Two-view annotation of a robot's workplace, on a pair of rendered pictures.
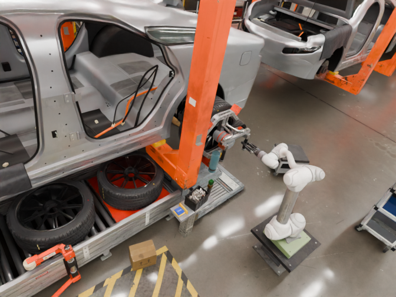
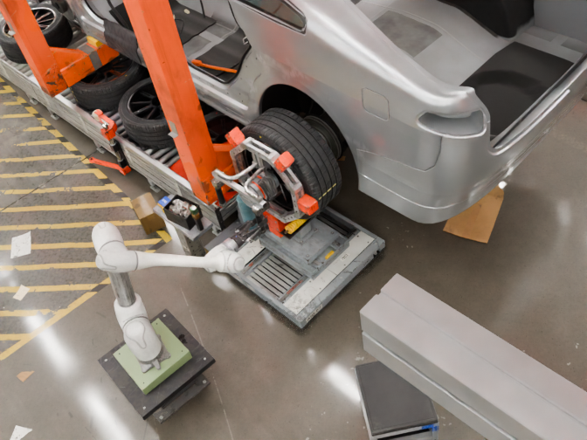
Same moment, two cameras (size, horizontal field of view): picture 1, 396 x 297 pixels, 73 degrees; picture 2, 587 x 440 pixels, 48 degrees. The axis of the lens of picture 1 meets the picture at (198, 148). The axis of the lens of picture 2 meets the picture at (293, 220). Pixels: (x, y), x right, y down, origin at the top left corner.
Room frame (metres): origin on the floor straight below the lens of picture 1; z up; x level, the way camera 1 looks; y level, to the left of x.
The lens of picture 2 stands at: (2.97, -2.87, 3.56)
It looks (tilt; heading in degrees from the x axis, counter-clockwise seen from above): 48 degrees down; 101
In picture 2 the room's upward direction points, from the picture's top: 12 degrees counter-clockwise
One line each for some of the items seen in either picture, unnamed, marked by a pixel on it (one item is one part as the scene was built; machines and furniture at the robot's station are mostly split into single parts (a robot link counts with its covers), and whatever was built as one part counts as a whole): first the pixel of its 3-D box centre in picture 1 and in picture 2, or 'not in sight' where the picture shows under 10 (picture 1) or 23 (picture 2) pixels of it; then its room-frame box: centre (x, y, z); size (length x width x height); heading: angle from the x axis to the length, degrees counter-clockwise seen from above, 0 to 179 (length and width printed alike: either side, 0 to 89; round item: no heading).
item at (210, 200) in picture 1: (192, 204); (182, 216); (1.67, -0.06, 0.44); 0.43 x 0.17 x 0.03; 139
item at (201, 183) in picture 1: (198, 172); (303, 241); (2.44, -0.07, 0.13); 0.50 x 0.36 x 0.10; 139
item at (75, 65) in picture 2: not in sight; (81, 50); (0.64, 1.58, 0.69); 0.52 x 0.17 x 0.35; 49
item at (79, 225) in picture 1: (54, 213); (163, 110); (1.32, 1.12, 0.39); 0.66 x 0.66 x 0.24
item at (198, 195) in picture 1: (197, 197); (183, 211); (1.70, -0.08, 0.51); 0.20 x 0.14 x 0.13; 148
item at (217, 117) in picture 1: (218, 134); (267, 181); (2.32, -0.19, 0.85); 0.54 x 0.07 x 0.54; 139
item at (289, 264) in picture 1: (281, 244); (162, 371); (1.63, -1.03, 0.15); 0.50 x 0.50 x 0.30; 44
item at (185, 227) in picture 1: (187, 220); (188, 237); (1.65, -0.04, 0.21); 0.10 x 0.10 x 0.42; 49
